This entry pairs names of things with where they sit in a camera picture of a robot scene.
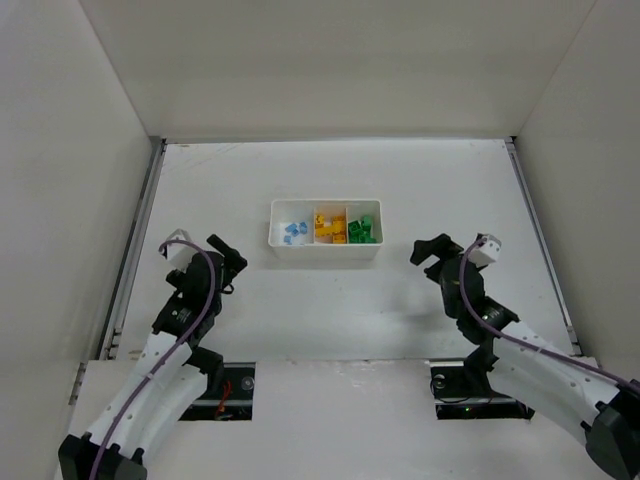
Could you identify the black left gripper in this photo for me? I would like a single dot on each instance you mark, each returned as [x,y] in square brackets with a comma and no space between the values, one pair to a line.
[223,258]

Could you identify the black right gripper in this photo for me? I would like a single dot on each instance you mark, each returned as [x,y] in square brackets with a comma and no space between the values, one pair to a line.
[437,259]

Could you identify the green curved lego brick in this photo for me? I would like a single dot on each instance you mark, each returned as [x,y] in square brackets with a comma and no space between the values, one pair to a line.
[366,238]
[354,228]

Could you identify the yellow rectangular lego brick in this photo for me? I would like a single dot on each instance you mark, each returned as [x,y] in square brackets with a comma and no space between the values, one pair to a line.
[330,230]

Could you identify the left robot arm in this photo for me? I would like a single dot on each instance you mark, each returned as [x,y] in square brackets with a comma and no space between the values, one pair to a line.
[172,371]

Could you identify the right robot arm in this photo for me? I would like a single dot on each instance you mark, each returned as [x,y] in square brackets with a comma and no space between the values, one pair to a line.
[597,408]

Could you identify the white three-compartment tray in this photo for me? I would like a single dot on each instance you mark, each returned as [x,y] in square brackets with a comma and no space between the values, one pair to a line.
[306,246]

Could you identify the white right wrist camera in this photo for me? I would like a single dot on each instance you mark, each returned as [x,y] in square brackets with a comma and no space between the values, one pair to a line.
[486,251]

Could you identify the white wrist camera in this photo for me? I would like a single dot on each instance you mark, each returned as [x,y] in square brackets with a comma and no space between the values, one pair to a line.
[177,249]
[486,251]

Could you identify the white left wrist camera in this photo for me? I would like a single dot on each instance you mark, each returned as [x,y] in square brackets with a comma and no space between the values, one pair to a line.
[177,249]

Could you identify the right aluminium rail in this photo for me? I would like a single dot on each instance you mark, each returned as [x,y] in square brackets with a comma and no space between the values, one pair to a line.
[511,147]

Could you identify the aluminium rail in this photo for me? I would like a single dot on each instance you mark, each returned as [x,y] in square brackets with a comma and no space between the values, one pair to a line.
[511,147]
[107,344]

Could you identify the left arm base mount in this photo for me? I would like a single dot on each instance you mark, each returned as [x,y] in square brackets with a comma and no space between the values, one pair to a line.
[230,389]

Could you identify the left aluminium rail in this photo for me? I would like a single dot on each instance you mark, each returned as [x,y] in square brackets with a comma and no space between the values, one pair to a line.
[107,344]

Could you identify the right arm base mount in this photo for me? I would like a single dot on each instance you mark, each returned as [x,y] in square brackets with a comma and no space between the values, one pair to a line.
[461,390]

